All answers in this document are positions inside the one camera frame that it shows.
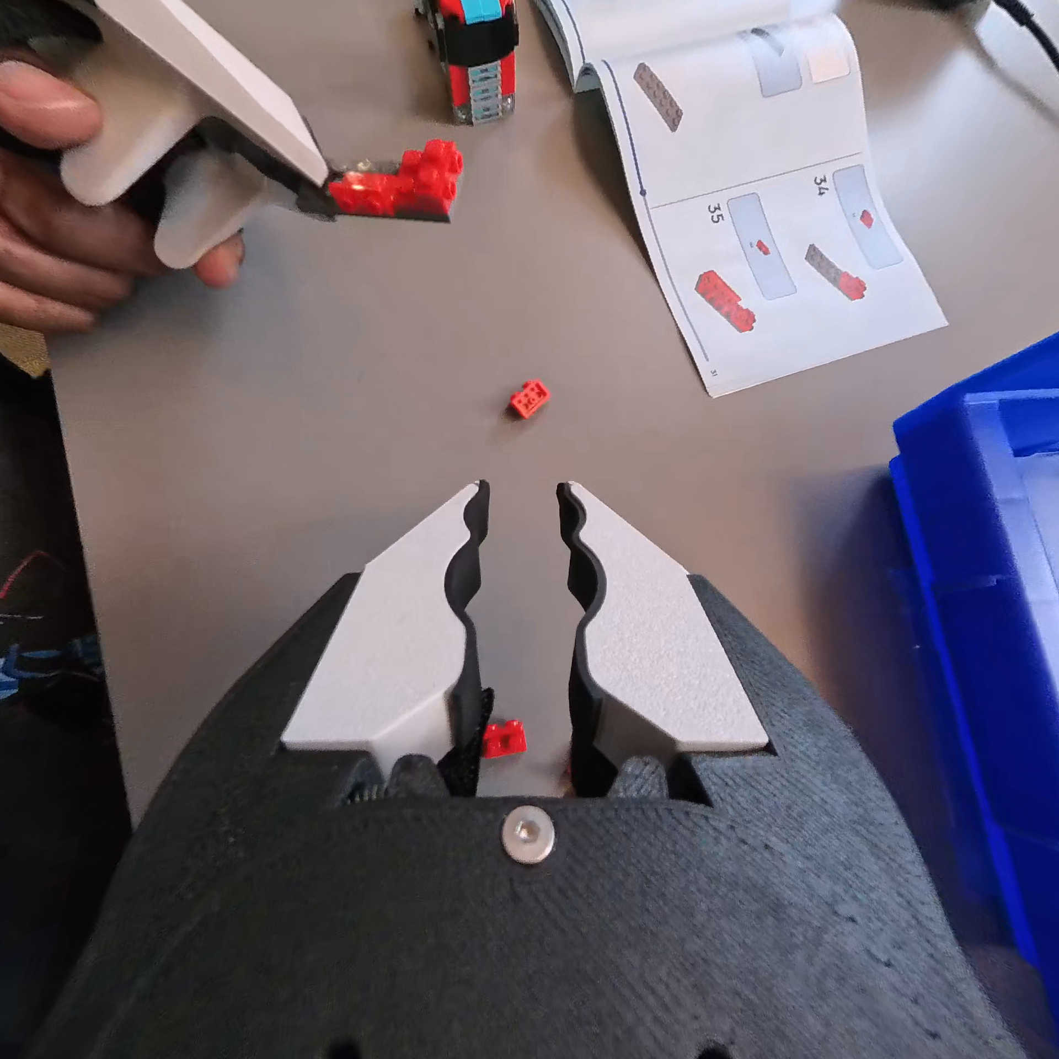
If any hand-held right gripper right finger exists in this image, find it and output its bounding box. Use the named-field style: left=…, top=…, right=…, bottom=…
left=555, top=480, right=772, bottom=799

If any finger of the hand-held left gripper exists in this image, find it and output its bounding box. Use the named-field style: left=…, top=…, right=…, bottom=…
left=192, top=116, right=339, bottom=223
left=89, top=0, right=330, bottom=189

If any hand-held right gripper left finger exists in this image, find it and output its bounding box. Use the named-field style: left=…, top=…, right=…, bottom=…
left=281, top=480, right=498, bottom=799

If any dark grey toy plate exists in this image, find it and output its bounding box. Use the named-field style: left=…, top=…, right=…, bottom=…
left=314, top=156, right=453, bottom=224

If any person's left hand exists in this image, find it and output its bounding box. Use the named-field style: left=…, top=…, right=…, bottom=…
left=0, top=60, right=248, bottom=334

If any toy brick vehicle model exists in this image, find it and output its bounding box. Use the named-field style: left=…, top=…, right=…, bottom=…
left=416, top=0, right=522, bottom=127

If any blue plastic bin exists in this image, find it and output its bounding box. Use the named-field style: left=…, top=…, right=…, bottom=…
left=887, top=333, right=1059, bottom=1006

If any person's printed black shirt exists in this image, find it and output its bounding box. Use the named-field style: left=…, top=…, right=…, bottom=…
left=0, top=356, right=133, bottom=1059

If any white instruction booklet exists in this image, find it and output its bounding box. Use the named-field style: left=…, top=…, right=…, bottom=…
left=529, top=0, right=950, bottom=399

